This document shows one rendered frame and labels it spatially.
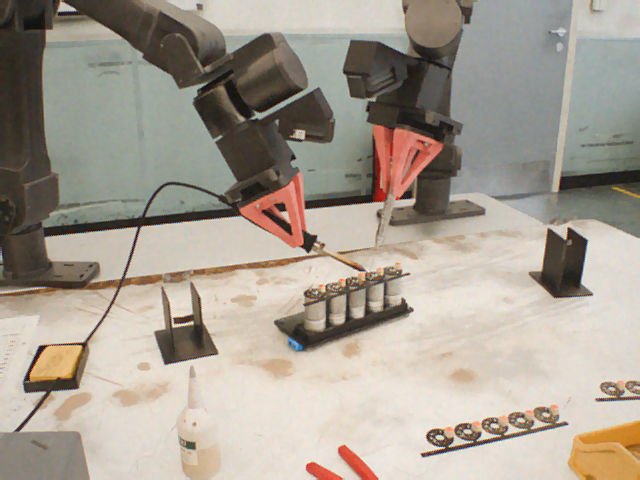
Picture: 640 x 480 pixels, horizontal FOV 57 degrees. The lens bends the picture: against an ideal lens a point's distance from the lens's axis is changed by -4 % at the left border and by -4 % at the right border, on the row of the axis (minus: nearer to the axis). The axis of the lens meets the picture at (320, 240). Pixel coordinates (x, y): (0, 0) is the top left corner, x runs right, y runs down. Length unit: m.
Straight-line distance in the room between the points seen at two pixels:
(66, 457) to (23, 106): 0.53
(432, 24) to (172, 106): 2.65
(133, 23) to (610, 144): 4.06
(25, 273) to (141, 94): 2.34
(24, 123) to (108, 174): 2.43
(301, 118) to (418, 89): 0.13
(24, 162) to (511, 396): 0.65
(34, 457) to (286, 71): 0.43
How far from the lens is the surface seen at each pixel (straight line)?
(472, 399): 0.64
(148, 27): 0.71
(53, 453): 0.44
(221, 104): 0.69
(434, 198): 1.12
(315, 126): 0.68
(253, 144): 0.68
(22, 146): 0.87
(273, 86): 0.66
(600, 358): 0.75
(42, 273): 0.94
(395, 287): 0.74
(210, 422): 0.51
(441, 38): 0.64
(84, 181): 3.29
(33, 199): 0.88
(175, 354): 0.70
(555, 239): 0.88
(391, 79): 0.67
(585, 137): 4.39
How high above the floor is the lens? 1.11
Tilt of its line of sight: 21 degrees down
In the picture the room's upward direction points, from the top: straight up
